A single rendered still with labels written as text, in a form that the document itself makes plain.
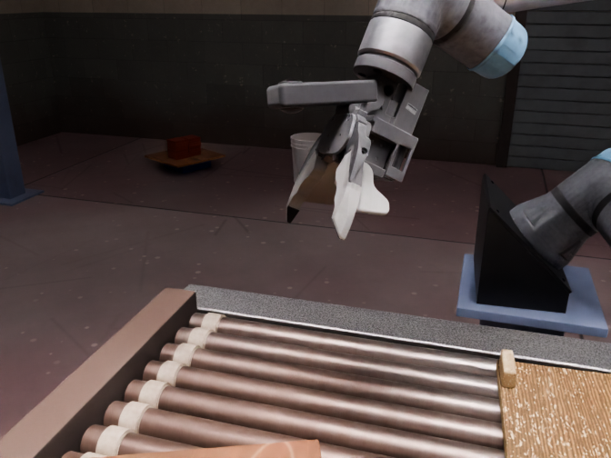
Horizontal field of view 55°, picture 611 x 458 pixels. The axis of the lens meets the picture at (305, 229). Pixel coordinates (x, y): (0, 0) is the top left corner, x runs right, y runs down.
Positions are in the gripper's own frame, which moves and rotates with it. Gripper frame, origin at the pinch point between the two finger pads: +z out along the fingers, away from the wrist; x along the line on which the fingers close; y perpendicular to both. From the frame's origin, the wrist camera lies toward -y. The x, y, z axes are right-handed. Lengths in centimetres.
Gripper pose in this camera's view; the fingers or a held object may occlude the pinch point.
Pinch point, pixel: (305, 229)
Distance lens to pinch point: 64.6
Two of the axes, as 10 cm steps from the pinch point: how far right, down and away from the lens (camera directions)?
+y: 8.5, 3.4, 4.0
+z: -3.7, 9.3, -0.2
